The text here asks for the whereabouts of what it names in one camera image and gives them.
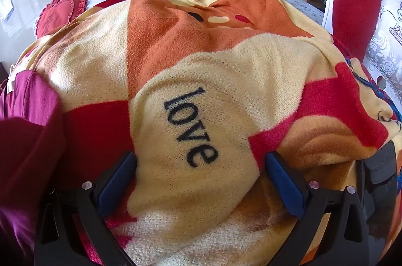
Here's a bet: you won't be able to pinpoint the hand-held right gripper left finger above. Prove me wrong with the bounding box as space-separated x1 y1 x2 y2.
33 151 139 266

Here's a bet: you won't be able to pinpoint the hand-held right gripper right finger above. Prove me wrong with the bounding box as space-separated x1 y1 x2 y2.
265 151 377 266

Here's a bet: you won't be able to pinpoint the magenta knit garment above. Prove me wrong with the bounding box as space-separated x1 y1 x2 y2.
0 69 67 254

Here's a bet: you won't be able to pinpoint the black plastic object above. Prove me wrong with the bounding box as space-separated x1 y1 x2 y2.
361 141 402 243

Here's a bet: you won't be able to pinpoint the printed fleece blanket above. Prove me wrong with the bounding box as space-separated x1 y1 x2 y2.
13 0 402 266

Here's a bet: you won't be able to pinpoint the red heart-shaped pillow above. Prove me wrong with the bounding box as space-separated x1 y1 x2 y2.
35 0 89 38

